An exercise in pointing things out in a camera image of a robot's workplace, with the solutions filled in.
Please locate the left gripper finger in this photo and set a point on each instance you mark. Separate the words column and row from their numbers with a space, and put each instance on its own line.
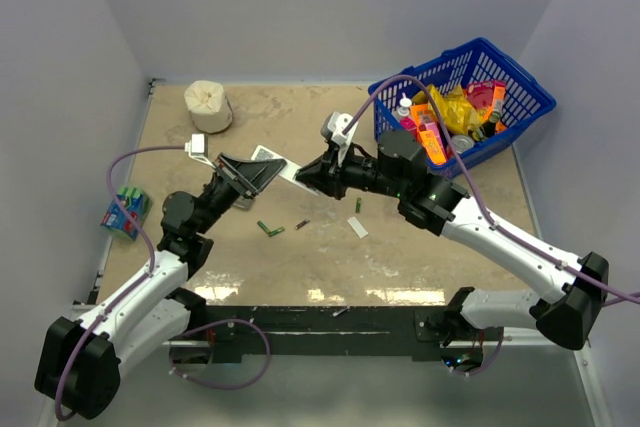
column 253, row 167
column 257, row 183

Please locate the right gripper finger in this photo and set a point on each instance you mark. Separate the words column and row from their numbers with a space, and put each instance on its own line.
column 325, row 185
column 320, row 166

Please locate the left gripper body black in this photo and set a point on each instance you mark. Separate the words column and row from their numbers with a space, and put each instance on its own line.
column 228, row 172

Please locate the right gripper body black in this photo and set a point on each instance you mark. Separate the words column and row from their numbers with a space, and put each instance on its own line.
column 356, row 171

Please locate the white battery cover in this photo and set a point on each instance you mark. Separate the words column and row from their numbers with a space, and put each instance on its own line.
column 357, row 227

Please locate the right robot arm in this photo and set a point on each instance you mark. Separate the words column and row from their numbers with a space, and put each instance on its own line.
column 564, row 294

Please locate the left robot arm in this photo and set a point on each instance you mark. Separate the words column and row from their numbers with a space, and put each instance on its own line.
column 83, row 361

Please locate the grey remote control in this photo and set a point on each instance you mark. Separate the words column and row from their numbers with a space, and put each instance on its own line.
column 243, row 203

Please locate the green battery left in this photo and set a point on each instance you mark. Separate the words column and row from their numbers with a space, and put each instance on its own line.
column 263, row 227

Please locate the white tissue roll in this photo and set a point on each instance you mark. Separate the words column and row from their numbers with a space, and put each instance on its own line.
column 208, row 106

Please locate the orange box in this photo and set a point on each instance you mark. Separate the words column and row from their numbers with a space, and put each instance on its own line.
column 428, row 133

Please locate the white bottle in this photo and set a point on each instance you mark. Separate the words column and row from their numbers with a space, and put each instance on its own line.
column 403, row 108

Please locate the red soda can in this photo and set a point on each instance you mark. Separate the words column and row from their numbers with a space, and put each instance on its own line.
column 461, row 143

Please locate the yellow snack bag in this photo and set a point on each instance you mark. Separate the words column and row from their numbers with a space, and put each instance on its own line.
column 459, row 115

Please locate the dark glass bottle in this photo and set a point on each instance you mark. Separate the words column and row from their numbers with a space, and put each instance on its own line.
column 487, row 129

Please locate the orange tall carton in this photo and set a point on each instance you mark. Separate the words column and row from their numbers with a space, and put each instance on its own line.
column 499, row 93

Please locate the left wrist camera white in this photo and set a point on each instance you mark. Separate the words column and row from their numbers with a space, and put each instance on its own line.
column 197, row 148

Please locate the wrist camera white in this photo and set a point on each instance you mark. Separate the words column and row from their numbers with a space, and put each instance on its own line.
column 197, row 148
column 339, row 130

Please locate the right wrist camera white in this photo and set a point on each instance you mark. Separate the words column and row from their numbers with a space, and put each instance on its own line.
column 339, row 130

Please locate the black base frame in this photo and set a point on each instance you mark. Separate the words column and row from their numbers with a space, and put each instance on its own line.
column 420, row 333

